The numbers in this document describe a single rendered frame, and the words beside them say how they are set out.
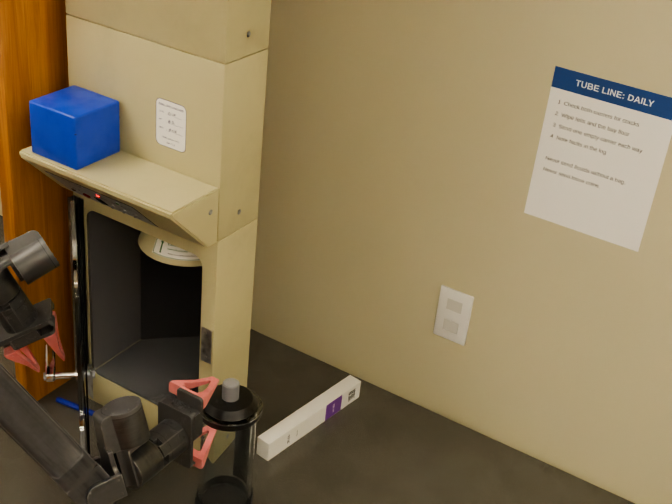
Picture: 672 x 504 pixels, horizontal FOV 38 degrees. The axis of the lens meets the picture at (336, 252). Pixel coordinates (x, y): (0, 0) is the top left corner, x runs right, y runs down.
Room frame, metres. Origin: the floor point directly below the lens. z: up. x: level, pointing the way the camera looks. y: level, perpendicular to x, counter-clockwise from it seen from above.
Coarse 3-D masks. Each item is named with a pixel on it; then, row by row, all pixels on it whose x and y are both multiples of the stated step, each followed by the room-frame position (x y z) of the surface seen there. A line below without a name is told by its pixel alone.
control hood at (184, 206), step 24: (48, 168) 1.40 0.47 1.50; (96, 168) 1.40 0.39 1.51; (120, 168) 1.41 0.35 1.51; (144, 168) 1.42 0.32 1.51; (120, 192) 1.33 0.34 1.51; (144, 192) 1.34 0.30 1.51; (168, 192) 1.34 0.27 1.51; (192, 192) 1.35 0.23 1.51; (216, 192) 1.37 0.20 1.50; (168, 216) 1.28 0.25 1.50; (192, 216) 1.32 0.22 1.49; (216, 216) 1.37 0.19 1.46; (192, 240) 1.36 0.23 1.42; (216, 240) 1.38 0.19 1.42
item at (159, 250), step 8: (144, 240) 1.49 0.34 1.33; (152, 240) 1.48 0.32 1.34; (160, 240) 1.47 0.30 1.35; (144, 248) 1.48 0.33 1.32; (152, 248) 1.47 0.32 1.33; (160, 248) 1.46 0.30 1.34; (168, 248) 1.46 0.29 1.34; (176, 248) 1.46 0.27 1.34; (152, 256) 1.46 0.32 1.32; (160, 256) 1.46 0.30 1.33; (168, 256) 1.45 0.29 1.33; (176, 256) 1.45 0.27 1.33; (184, 256) 1.45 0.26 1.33; (192, 256) 1.46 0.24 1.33; (176, 264) 1.45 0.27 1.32; (184, 264) 1.45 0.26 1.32; (192, 264) 1.45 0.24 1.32; (200, 264) 1.45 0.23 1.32
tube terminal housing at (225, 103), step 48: (96, 48) 1.50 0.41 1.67; (144, 48) 1.45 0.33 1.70; (144, 96) 1.45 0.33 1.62; (192, 96) 1.41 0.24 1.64; (240, 96) 1.42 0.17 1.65; (144, 144) 1.45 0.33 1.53; (192, 144) 1.41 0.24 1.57; (240, 144) 1.42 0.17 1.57; (240, 192) 1.43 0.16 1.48; (240, 240) 1.43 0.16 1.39; (240, 288) 1.44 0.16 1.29; (240, 336) 1.45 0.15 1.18; (96, 384) 1.51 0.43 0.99; (240, 384) 1.46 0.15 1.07
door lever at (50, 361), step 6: (48, 348) 1.32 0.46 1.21; (48, 354) 1.30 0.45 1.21; (54, 354) 1.31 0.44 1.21; (48, 360) 1.29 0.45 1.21; (54, 360) 1.29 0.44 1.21; (48, 366) 1.27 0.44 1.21; (54, 366) 1.27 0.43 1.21; (48, 372) 1.26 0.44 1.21; (54, 372) 1.26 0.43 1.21; (60, 372) 1.26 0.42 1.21; (66, 372) 1.26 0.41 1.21; (72, 372) 1.27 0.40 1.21; (48, 378) 1.25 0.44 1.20; (54, 378) 1.25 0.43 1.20; (60, 378) 1.26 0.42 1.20; (66, 378) 1.26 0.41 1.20
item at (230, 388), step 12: (228, 384) 1.27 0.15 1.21; (216, 396) 1.28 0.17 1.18; (228, 396) 1.27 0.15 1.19; (240, 396) 1.28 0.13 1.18; (252, 396) 1.29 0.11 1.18; (204, 408) 1.26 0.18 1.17; (216, 408) 1.25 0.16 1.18; (228, 408) 1.25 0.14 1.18; (240, 408) 1.25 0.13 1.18; (252, 408) 1.26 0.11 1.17; (228, 420) 1.23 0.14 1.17
